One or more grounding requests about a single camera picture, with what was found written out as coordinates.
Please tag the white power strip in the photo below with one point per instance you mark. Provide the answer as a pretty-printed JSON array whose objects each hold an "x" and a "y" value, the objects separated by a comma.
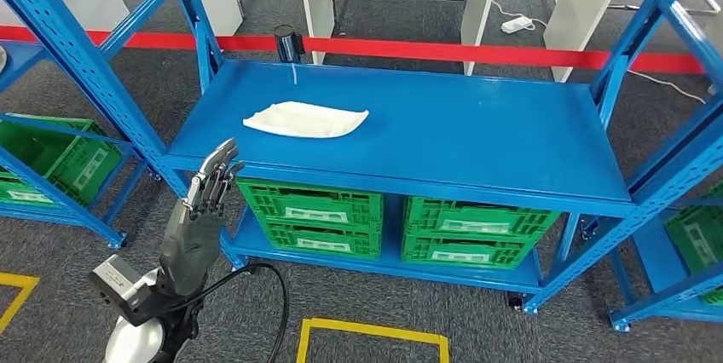
[{"x": 517, "y": 24}]

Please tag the blue metal shelf rack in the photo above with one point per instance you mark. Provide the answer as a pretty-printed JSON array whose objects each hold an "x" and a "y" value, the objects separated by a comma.
[
  {"x": 423, "y": 129},
  {"x": 56, "y": 216},
  {"x": 649, "y": 253}
]

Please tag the green plastic crate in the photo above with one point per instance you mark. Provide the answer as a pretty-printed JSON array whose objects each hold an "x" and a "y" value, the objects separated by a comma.
[
  {"x": 695, "y": 242},
  {"x": 463, "y": 253},
  {"x": 73, "y": 163},
  {"x": 322, "y": 242},
  {"x": 477, "y": 222},
  {"x": 713, "y": 297},
  {"x": 310, "y": 205}
]

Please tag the white curved plastic part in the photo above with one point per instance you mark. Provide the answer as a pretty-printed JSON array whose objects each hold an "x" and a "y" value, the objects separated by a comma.
[{"x": 305, "y": 120}]

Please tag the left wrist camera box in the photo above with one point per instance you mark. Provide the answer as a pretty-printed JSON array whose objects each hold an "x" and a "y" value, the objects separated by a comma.
[{"x": 118, "y": 284}]

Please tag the red barrier belt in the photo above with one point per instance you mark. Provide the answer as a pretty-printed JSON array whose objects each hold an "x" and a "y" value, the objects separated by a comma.
[{"x": 452, "y": 53}]

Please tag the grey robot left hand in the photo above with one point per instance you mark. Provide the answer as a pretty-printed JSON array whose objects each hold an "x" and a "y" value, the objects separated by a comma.
[{"x": 189, "y": 242}]

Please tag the black belt stanchion head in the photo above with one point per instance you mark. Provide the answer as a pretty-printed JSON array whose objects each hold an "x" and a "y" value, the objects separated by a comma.
[{"x": 288, "y": 44}]

